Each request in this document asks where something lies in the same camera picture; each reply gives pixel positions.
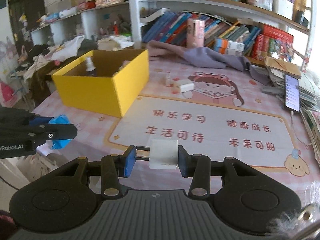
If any blue wrapper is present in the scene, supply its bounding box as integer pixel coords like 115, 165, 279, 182
48, 115, 75, 150

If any spray bottle with white cap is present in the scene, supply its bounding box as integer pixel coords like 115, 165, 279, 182
86, 57, 97, 77

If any white eraser block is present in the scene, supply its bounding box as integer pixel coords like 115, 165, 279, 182
173, 79, 194, 93

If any pink plush paw toy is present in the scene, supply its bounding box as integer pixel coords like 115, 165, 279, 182
118, 60, 131, 71

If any pink cartoon desk mat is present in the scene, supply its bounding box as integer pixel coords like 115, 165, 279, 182
35, 61, 319, 198

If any pile of clothes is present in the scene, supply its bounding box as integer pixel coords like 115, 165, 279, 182
18, 35, 98, 106

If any yellow cardboard box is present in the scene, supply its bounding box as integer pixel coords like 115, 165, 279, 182
52, 49, 149, 118

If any purple pink cloth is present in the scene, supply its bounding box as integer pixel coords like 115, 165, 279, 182
146, 41, 270, 85

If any orange white small box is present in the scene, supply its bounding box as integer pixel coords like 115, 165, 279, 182
213, 38, 245, 56

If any smartphone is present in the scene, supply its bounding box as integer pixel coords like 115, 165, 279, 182
285, 74, 300, 112

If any stack of papers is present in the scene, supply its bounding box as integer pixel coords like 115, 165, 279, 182
264, 57, 319, 161

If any pink tall box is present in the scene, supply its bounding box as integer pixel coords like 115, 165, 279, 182
187, 18, 205, 48

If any red boxed book set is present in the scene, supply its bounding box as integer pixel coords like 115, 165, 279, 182
250, 23, 294, 62

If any white bookshelf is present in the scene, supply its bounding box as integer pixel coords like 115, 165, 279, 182
30, 0, 313, 55

